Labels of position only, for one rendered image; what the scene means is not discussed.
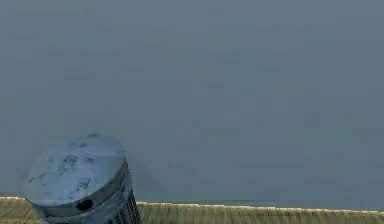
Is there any grey round lidded bin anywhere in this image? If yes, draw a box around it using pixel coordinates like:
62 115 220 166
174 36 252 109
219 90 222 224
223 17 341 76
22 133 142 224

